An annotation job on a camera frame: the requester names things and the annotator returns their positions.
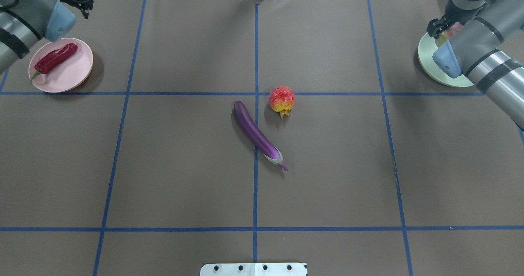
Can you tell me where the red pomegranate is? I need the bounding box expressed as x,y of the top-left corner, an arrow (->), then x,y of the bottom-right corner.
268,86 -> 296,119

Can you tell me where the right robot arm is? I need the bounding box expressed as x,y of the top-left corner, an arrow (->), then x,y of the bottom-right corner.
426,0 -> 524,129

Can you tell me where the pink plate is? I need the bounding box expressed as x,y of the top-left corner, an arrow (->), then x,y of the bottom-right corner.
28,38 -> 94,93

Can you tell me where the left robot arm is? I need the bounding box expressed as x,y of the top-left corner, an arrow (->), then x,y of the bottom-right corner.
0,0 -> 94,73

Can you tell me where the light green plate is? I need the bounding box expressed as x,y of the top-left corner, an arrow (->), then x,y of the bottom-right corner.
417,33 -> 474,88

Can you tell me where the green pink peach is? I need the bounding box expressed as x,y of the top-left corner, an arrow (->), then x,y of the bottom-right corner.
435,22 -> 463,47

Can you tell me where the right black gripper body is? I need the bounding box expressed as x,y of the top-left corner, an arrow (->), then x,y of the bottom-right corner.
426,6 -> 465,38

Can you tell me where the white mounting plate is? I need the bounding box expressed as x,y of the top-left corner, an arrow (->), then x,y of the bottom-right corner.
200,262 -> 308,276

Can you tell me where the purple eggplant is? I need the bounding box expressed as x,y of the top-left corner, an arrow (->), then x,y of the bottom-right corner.
233,101 -> 289,171

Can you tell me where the red chili pepper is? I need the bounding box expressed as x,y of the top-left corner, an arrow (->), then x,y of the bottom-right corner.
29,43 -> 78,84

